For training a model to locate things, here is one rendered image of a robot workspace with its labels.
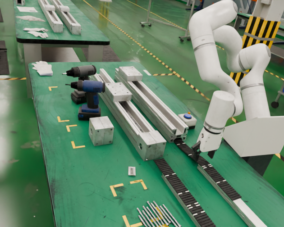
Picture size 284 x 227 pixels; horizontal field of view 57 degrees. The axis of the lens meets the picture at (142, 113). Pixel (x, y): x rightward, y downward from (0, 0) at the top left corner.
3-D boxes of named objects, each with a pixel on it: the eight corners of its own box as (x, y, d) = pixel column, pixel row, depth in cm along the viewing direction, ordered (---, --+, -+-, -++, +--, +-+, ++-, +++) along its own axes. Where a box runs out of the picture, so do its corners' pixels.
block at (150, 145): (167, 156, 123) (171, 140, 118) (144, 161, 118) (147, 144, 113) (158, 145, 130) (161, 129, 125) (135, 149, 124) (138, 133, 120)
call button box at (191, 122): (194, 129, 149) (197, 119, 145) (180, 131, 144) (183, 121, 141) (186, 121, 154) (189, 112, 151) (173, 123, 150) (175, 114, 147)
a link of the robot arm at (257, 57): (245, 93, 151) (238, 55, 156) (280, 84, 139) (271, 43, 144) (237, 90, 142) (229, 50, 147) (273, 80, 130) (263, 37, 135)
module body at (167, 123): (185, 140, 137) (189, 126, 133) (169, 143, 133) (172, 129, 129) (126, 78, 197) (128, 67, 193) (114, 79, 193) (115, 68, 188)
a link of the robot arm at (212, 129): (213, 129, 103) (210, 135, 105) (229, 126, 107) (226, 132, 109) (200, 118, 109) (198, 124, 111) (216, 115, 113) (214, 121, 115)
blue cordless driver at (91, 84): (102, 122, 140) (105, 85, 130) (64, 120, 137) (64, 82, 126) (102, 115, 147) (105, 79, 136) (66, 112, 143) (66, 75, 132)
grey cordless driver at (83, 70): (95, 100, 160) (98, 67, 149) (65, 107, 148) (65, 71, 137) (89, 95, 165) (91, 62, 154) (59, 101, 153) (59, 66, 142)
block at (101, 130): (116, 142, 127) (118, 126, 122) (93, 146, 122) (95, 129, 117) (110, 131, 134) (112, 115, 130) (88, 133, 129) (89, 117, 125)
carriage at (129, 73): (141, 84, 177) (143, 74, 174) (126, 85, 172) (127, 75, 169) (131, 74, 189) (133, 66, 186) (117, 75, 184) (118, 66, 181)
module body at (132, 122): (153, 146, 129) (157, 132, 125) (135, 149, 124) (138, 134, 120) (102, 79, 189) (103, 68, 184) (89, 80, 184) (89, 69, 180)
